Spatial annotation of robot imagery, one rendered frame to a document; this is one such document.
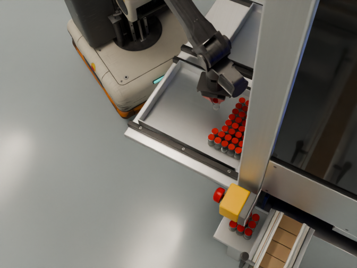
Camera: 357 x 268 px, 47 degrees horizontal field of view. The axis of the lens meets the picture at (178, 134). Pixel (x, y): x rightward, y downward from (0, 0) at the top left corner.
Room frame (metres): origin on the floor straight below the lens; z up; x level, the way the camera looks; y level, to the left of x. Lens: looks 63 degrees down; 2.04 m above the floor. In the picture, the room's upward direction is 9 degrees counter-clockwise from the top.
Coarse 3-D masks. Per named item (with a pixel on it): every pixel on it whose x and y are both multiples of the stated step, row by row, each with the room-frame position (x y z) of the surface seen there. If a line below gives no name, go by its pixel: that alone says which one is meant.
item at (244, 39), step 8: (256, 8) 1.04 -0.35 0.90; (248, 16) 1.02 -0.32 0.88; (256, 16) 1.02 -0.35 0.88; (240, 24) 0.97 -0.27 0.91; (248, 24) 0.99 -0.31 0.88; (256, 24) 0.98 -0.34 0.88; (240, 32) 0.96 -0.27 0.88; (248, 32) 0.95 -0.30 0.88; (256, 32) 0.95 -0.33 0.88; (232, 40) 0.92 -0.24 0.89; (240, 40) 0.92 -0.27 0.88; (248, 40) 0.92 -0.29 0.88; (256, 40) 0.91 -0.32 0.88; (232, 48) 0.89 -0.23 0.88; (240, 48) 0.89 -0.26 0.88; (248, 48) 0.88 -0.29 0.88; (256, 48) 0.88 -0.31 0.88; (232, 56) 0.86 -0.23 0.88; (240, 56) 0.86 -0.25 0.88; (248, 56) 0.85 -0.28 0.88; (240, 64) 0.80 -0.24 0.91; (248, 64) 0.82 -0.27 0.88
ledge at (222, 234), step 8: (224, 216) 0.32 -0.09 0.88; (264, 216) 0.30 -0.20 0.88; (224, 224) 0.29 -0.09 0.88; (216, 232) 0.28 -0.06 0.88; (224, 232) 0.27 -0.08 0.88; (232, 232) 0.27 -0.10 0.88; (256, 232) 0.26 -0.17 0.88; (224, 240) 0.25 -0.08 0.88; (232, 240) 0.25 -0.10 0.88; (240, 240) 0.24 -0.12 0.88; (248, 240) 0.24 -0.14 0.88; (232, 248) 0.23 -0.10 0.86; (240, 248) 0.22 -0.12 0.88; (248, 248) 0.22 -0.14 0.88
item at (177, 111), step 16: (176, 64) 0.84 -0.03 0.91; (176, 80) 0.80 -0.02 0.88; (192, 80) 0.79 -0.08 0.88; (160, 96) 0.75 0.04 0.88; (176, 96) 0.74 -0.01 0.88; (192, 96) 0.73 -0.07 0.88; (240, 96) 0.70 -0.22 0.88; (144, 112) 0.68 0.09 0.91; (160, 112) 0.69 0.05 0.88; (176, 112) 0.68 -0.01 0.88; (192, 112) 0.67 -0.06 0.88; (208, 112) 0.66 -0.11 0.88; (224, 112) 0.65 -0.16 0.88; (160, 128) 0.63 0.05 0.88; (176, 128) 0.62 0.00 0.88; (192, 128) 0.61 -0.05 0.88; (208, 128) 0.60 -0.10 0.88; (192, 144) 0.56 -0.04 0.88; (224, 160) 0.49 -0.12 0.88; (240, 160) 0.48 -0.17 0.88
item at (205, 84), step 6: (204, 72) 0.70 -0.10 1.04; (204, 78) 0.68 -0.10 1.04; (198, 84) 0.67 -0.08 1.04; (204, 84) 0.66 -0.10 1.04; (210, 84) 0.64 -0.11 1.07; (216, 84) 0.63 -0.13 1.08; (198, 90) 0.65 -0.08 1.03; (204, 90) 0.64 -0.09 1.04; (210, 90) 0.64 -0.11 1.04; (216, 90) 0.63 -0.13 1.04; (222, 90) 0.63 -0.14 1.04; (228, 96) 0.61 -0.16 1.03
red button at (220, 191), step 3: (216, 189) 0.36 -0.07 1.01; (219, 189) 0.35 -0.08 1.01; (222, 189) 0.35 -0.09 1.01; (216, 192) 0.35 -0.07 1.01; (219, 192) 0.34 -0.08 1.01; (222, 192) 0.34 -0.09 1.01; (213, 195) 0.34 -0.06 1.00; (216, 195) 0.34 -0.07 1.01; (219, 195) 0.34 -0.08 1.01; (222, 195) 0.34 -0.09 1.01; (213, 198) 0.34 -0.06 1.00; (216, 198) 0.33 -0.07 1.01; (219, 198) 0.33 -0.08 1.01; (222, 198) 0.33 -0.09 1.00; (216, 201) 0.33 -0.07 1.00; (219, 201) 0.33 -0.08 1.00
